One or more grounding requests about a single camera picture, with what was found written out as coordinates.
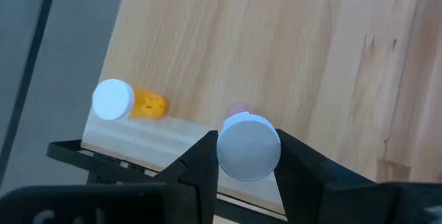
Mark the small orange medicine bottle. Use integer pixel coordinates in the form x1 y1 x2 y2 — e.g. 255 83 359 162
91 78 170 121

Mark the wooden shelf with black legs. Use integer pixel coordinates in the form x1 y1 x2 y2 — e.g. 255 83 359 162
46 0 356 224

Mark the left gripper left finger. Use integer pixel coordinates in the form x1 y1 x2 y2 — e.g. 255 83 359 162
146 130 220 224

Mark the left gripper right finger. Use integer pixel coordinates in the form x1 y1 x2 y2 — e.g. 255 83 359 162
273 129 381 224

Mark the pink medicine bottle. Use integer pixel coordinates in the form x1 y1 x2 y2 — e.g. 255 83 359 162
216 102 282 183

